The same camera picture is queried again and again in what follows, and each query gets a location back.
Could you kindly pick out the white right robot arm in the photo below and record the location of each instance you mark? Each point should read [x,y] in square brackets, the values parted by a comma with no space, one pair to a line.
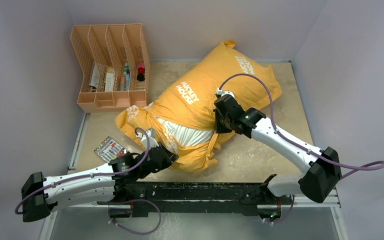
[318,170]

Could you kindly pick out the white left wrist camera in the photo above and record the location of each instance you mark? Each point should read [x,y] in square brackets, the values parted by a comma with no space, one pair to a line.
[149,140]

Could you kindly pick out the white pillow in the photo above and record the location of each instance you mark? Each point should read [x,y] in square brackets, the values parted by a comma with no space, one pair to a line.
[185,136]

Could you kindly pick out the colourful marker pen pack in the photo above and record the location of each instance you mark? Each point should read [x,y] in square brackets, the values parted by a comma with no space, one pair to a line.
[109,150]

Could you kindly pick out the beige paper card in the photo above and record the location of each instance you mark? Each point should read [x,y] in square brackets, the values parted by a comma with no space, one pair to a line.
[109,79]

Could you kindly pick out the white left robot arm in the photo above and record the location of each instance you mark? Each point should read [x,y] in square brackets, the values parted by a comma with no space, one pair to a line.
[42,195]

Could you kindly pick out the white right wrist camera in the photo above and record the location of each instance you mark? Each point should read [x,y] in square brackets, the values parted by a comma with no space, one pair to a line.
[219,93]

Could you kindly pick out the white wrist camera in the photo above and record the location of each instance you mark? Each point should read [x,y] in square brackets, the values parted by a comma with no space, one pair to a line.
[219,93]
[149,140]

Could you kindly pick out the red and black bottle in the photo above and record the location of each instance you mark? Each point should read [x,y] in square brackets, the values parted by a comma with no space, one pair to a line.
[140,72]

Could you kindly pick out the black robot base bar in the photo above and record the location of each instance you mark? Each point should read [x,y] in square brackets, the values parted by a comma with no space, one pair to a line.
[246,198]

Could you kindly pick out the white paper booklet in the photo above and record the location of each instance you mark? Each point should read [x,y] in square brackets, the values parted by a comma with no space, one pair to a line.
[94,78]

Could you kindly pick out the teal and orange tube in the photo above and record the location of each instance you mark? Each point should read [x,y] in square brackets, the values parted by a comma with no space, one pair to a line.
[125,81]

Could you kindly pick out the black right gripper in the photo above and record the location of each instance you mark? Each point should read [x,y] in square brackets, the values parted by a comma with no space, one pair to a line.
[220,128]

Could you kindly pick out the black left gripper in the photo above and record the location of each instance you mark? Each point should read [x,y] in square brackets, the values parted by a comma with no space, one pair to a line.
[170,160]

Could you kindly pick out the pink plastic file organizer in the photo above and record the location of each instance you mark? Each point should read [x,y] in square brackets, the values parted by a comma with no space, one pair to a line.
[111,45]

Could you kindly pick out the orange Mickey Mouse pillowcase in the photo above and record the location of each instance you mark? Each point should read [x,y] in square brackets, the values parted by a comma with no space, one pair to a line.
[190,102]

